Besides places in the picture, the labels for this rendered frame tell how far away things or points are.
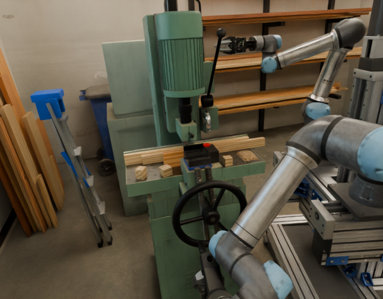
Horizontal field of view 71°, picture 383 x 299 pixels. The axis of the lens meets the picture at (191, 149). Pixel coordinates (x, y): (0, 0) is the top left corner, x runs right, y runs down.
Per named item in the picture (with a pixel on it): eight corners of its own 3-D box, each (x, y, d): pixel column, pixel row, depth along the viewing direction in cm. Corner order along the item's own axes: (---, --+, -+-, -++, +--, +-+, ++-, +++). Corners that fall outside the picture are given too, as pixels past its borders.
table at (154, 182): (127, 211, 99) (125, 197, 97) (126, 174, 126) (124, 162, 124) (277, 183, 111) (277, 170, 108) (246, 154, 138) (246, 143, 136)
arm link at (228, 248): (303, 99, 73) (196, 246, 70) (342, 106, 64) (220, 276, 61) (319, 123, 79) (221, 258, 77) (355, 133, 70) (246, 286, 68)
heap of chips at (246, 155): (244, 161, 117) (244, 158, 117) (236, 152, 126) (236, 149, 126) (259, 159, 119) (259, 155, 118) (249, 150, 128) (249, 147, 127)
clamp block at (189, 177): (187, 193, 102) (186, 172, 99) (180, 177, 114) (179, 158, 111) (224, 187, 105) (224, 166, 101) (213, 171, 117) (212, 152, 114)
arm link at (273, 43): (282, 51, 144) (283, 34, 140) (263, 53, 142) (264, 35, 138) (275, 50, 151) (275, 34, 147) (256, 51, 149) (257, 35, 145)
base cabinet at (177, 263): (165, 329, 142) (148, 220, 114) (154, 251, 194) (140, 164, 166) (244, 307, 150) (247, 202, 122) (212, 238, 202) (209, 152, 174)
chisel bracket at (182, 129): (181, 145, 117) (180, 126, 114) (176, 134, 130) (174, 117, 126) (198, 142, 119) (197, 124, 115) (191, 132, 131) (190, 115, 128)
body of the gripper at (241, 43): (235, 37, 134) (257, 35, 136) (228, 37, 142) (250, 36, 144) (235, 53, 137) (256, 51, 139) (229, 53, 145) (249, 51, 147)
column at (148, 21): (161, 163, 144) (143, 13, 115) (157, 148, 164) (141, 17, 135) (202, 157, 148) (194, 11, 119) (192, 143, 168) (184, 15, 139)
